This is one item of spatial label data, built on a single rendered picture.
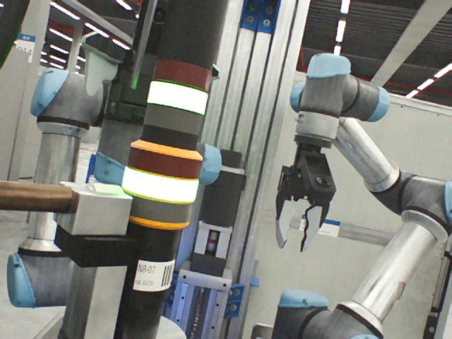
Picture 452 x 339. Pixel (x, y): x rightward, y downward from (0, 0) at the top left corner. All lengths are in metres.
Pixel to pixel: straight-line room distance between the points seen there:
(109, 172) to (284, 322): 0.59
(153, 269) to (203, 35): 0.13
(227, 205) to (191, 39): 0.86
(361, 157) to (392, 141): 1.23
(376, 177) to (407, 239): 0.17
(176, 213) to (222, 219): 0.85
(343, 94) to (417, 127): 1.57
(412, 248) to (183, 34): 0.90
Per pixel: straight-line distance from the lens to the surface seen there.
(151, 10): 0.26
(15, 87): 5.04
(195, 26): 0.25
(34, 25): 7.19
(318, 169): 0.76
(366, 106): 0.87
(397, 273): 1.05
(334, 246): 2.26
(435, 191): 1.12
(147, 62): 0.52
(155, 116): 0.25
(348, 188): 2.23
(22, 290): 1.02
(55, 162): 1.03
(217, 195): 1.08
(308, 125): 0.79
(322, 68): 0.80
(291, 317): 1.07
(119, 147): 0.69
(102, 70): 0.48
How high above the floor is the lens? 1.59
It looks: 3 degrees down
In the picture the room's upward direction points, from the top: 12 degrees clockwise
